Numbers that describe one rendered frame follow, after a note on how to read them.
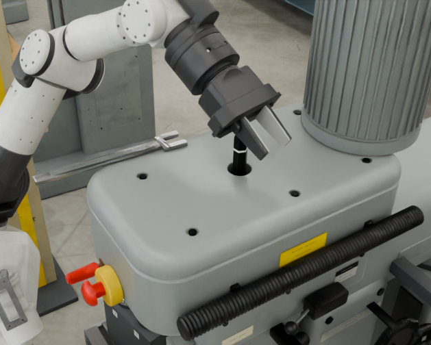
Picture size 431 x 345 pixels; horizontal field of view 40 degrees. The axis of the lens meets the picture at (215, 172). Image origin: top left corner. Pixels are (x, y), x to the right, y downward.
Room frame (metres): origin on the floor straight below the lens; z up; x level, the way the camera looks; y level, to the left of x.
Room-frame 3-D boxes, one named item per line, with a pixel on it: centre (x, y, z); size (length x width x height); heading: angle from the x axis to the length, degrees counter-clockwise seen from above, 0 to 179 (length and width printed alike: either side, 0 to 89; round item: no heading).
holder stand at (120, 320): (1.12, 0.20, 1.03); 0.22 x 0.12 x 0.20; 44
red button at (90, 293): (0.60, 0.17, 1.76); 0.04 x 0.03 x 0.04; 34
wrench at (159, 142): (0.75, 0.16, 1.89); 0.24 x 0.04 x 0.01; 121
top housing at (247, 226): (0.75, -0.05, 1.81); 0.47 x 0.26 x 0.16; 124
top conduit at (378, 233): (0.64, -0.15, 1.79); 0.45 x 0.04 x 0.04; 124
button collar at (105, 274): (0.61, 0.15, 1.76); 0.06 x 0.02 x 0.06; 34
